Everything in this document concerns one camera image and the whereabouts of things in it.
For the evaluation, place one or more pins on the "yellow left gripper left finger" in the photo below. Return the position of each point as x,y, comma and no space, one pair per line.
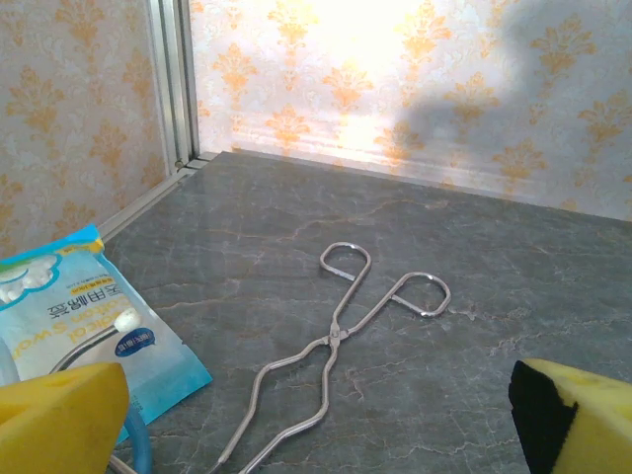
59,419

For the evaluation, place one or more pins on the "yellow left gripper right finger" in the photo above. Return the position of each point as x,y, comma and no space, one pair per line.
587,419

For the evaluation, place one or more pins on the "blue tube stethoscope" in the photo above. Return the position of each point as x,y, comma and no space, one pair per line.
141,444

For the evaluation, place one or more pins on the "blue cotton swab bag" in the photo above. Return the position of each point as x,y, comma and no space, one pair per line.
74,306

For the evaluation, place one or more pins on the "metal scissor tongs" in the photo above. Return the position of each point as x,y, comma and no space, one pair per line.
336,336

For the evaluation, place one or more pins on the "aluminium table side rail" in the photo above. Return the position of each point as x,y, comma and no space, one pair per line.
148,197

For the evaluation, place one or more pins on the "aluminium frame corner post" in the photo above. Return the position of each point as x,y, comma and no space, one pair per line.
173,84

